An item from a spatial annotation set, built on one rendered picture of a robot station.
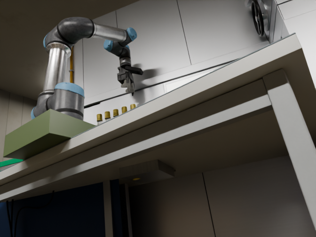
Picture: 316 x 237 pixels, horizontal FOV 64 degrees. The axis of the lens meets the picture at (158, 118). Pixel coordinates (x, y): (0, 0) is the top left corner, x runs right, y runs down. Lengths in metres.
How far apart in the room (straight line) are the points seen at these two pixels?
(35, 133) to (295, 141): 0.67
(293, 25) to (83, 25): 0.95
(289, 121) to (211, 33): 1.37
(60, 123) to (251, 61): 0.55
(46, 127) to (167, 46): 1.24
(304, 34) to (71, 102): 1.01
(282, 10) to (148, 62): 0.90
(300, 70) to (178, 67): 1.22
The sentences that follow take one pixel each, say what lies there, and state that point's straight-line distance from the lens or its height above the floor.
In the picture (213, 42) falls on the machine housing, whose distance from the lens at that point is 1.77.
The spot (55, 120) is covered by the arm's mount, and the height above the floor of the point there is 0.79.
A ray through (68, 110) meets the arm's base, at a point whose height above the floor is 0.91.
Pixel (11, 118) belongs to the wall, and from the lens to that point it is 4.57.
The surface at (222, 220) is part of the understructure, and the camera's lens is 1.43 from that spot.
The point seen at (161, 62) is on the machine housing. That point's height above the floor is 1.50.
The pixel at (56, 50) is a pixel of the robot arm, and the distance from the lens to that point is 1.33.
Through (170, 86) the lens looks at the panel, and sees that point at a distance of 1.64.
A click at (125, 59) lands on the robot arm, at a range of 1.68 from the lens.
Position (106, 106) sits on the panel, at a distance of 1.79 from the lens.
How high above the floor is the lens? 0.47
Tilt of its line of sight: 23 degrees up
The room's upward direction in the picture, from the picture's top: 8 degrees counter-clockwise
